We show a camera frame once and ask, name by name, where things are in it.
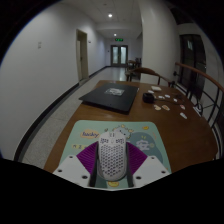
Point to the white honeycomb computer mouse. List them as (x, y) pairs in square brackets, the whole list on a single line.
[(112, 156)]

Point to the white oval sticker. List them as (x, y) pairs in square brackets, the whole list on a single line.
[(183, 115)]

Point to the round ceiling light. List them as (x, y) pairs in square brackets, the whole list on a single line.
[(115, 34), (110, 15)]

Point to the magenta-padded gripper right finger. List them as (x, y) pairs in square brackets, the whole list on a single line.
[(151, 169)]

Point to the glass double door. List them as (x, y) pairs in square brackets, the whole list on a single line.
[(119, 55)]

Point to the white side door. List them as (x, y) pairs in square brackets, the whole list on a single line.
[(80, 56)]

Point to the small black box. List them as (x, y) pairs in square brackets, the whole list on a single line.
[(148, 97)]

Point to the dark framed window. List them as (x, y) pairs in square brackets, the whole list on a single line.
[(191, 63)]

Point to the white notepad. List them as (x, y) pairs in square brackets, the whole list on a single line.
[(199, 108)]

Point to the small white flat box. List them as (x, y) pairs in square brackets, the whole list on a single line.
[(156, 88)]

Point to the wooden armchair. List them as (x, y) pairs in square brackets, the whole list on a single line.
[(146, 70)]

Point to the dark hallway chair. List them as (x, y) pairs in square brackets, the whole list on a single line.
[(132, 64)]

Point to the black closed laptop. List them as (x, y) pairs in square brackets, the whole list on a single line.
[(106, 98)]

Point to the pinkish small sticker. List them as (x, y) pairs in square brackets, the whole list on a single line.
[(182, 107)]

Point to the mint green printed mouse pad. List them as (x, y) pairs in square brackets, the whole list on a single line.
[(83, 136)]

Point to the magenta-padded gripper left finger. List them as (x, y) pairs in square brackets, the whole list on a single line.
[(71, 169)]

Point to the black railing with wooden handrail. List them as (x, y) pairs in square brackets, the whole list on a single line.
[(200, 73)]

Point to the green exit sign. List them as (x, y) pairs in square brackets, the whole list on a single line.
[(119, 39)]

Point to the small white sticker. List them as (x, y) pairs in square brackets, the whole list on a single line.
[(167, 96), (160, 97), (175, 100), (150, 91)]

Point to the tan sticker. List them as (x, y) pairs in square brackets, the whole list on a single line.
[(157, 107)]

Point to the orange sticker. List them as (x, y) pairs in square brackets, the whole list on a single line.
[(165, 107)]

